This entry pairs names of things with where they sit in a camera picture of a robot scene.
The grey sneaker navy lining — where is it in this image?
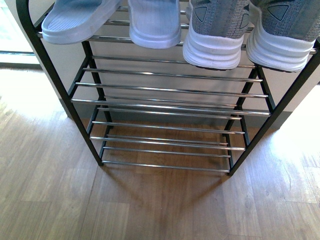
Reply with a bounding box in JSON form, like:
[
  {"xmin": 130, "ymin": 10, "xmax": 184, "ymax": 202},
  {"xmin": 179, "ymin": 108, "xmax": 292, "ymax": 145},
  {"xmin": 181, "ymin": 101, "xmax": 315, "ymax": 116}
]
[{"xmin": 246, "ymin": 0, "xmax": 320, "ymax": 72}]

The black metal shoe rack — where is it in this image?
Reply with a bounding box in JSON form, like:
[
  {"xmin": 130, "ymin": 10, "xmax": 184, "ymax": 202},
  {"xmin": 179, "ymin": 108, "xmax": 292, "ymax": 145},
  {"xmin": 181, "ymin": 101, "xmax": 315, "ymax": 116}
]
[{"xmin": 16, "ymin": 0, "xmax": 320, "ymax": 176}]

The dark window frame left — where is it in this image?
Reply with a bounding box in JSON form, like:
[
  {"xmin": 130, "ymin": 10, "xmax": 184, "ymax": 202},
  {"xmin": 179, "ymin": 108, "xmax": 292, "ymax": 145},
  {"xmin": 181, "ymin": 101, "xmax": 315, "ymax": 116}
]
[{"xmin": 0, "ymin": 50, "xmax": 42, "ymax": 70}]

